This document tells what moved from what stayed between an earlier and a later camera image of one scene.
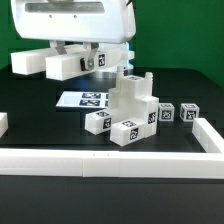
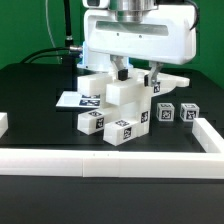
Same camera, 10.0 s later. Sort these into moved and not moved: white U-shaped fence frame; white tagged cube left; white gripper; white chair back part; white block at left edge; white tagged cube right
Moved: white gripper; white chair back part
Not moved: white block at left edge; white tagged cube left; white U-shaped fence frame; white tagged cube right
